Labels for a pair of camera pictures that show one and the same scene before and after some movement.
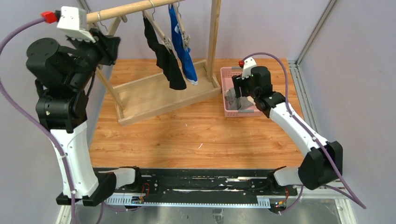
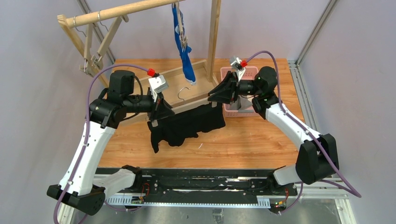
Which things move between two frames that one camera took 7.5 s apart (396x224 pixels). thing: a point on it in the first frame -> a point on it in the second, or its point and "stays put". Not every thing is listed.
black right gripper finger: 247,87 -> 229,82
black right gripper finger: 237,80 -> 229,96
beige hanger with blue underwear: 186,38 stays put
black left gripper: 108,46 -> 156,109
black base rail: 201,187 stays put
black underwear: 168,62 -> 173,130
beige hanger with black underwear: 164,39 -> 180,108
